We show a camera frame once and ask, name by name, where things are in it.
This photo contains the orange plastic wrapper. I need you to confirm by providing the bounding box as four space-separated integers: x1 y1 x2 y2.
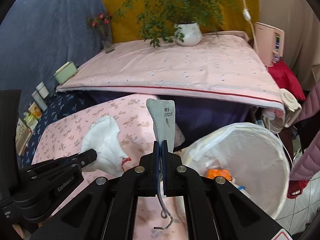
206 169 233 181

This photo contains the white tissue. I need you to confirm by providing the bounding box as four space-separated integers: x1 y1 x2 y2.
80 115 131 177

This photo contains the white trash bag bin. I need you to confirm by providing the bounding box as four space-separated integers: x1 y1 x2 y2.
180 122 290 218

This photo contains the person's left hand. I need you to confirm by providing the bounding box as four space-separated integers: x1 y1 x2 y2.
12 224 25 239

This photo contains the white gift box with flowers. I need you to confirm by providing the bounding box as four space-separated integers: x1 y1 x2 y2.
16 119 32 156

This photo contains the pink floral tablecloth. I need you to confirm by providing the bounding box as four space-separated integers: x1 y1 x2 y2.
33 94 184 225

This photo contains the green tissue pack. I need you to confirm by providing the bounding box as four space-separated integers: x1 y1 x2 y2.
23 112 38 131

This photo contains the tall white bottle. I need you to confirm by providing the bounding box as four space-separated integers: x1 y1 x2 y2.
31 90 48 111

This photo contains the navy floral cloth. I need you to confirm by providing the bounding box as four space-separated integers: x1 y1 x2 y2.
17 91 95 169

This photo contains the white cylindrical jar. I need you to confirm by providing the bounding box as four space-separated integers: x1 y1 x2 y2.
36 82 49 99

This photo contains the light pink dotted tablecloth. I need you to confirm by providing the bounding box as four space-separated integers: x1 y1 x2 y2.
57 31 284 109

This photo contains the glass kettle with white lid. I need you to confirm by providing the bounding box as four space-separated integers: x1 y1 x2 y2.
262 88 302 134

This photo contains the mint green box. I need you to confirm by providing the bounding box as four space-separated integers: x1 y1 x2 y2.
54 61 77 85

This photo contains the mauve puffer jacket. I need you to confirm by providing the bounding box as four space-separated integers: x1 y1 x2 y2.
290 82 319 181

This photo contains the red cushion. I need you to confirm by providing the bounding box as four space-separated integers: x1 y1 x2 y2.
268 60 306 101

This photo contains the potted green plant white pot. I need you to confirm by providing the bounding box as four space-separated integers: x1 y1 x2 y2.
112 0 242 47

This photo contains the glass vase with red flowers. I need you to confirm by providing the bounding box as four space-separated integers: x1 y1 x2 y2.
87 12 114 53

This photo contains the mustard yellow hanging blanket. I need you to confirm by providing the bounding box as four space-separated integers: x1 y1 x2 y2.
103 0 259 46

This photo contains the pink electric kettle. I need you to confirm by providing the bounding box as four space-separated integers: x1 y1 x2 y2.
254 22 285 67

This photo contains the blue hanging blanket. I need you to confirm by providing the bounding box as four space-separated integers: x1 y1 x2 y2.
1 0 105 116

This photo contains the beige curtain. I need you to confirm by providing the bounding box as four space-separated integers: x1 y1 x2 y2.
259 0 319 90

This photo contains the white lamp cable with switch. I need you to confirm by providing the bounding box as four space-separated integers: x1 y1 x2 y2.
235 0 259 54

